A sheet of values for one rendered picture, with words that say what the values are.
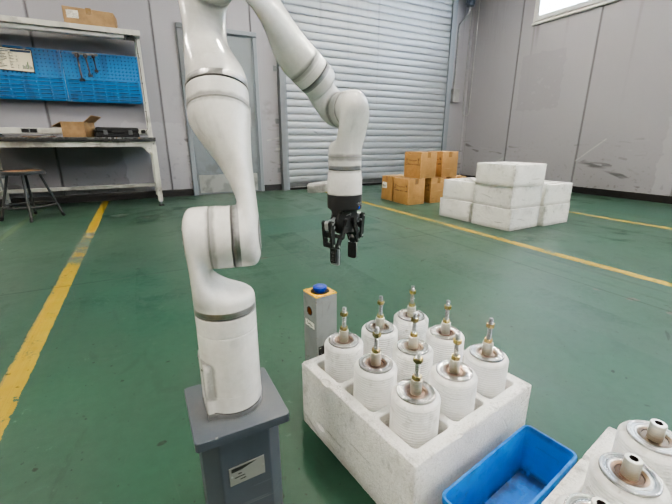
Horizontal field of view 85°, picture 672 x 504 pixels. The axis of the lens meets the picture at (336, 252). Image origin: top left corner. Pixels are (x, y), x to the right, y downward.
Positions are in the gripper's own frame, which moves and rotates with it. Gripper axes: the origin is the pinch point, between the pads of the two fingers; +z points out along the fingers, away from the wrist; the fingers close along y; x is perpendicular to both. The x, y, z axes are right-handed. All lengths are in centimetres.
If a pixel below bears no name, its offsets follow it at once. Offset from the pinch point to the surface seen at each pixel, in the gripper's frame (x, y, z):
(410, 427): -23.6, -12.3, 26.3
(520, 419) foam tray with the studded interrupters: -39, 17, 37
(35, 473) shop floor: 48, -53, 47
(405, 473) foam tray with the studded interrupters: -25.0, -16.8, 32.4
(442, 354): -20.1, 13.9, 25.5
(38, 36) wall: 478, 113, -134
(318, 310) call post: 12.4, 5.9, 19.5
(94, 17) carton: 417, 146, -149
